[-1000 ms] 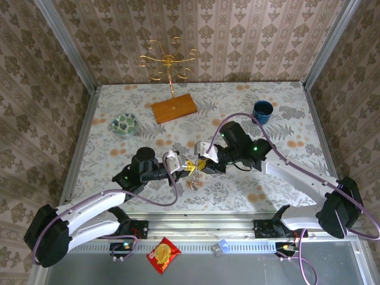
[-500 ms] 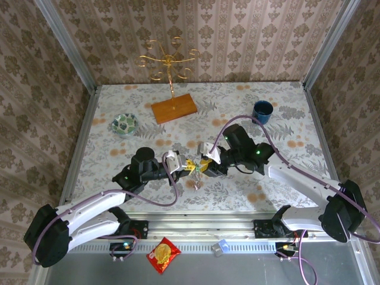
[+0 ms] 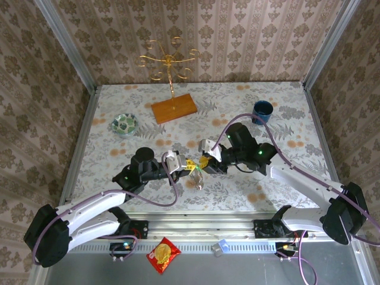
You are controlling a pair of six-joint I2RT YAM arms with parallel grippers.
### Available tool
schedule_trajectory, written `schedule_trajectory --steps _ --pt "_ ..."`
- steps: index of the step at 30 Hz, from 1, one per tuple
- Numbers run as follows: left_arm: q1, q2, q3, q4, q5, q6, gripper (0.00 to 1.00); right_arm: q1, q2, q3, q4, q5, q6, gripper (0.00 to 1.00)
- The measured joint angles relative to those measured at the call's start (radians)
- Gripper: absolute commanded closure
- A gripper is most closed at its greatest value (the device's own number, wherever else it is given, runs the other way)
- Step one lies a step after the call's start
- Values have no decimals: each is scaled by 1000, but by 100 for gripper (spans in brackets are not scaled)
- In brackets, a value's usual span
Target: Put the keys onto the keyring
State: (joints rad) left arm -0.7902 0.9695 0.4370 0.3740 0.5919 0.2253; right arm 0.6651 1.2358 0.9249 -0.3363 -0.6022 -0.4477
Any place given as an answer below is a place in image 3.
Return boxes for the dark blue mug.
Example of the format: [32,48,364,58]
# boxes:
[251,100,274,126]

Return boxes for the leaf pattern bowl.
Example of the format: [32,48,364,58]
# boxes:
[111,113,140,139]

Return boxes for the floral patterned tablecloth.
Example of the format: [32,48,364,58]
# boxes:
[71,81,341,213]

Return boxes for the gold stand with wooden base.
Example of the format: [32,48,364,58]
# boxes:
[135,37,200,125]

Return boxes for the slotted metal strip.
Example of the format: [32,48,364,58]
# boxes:
[53,242,278,253]

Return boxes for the small blue grey packet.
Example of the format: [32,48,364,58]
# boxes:
[211,239,230,257]

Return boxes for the small controller circuit board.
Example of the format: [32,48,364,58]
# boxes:
[274,242,299,258]
[109,240,138,258]

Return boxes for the red snack packet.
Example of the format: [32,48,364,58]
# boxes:
[145,236,182,276]

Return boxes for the grey metal sheet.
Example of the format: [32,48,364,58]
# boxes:
[28,251,372,285]

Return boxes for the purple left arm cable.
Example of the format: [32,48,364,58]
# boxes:
[31,154,179,266]

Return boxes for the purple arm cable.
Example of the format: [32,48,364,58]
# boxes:
[31,154,179,266]
[212,113,380,247]

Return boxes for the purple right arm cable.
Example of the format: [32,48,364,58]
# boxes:
[212,113,380,247]

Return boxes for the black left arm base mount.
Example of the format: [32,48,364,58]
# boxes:
[96,219,149,240]

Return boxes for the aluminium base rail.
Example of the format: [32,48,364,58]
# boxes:
[41,211,368,243]

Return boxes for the short purple base cable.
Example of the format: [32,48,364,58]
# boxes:
[108,231,140,262]

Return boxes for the aluminium table edge rail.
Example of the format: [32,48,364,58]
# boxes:
[56,85,100,213]
[302,83,350,215]

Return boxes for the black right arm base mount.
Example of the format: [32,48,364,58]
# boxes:
[253,218,309,239]

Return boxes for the long purple base cable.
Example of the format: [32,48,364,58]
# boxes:
[278,228,318,285]

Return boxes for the aluminium frame post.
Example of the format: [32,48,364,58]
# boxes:
[302,0,362,90]
[33,0,98,93]

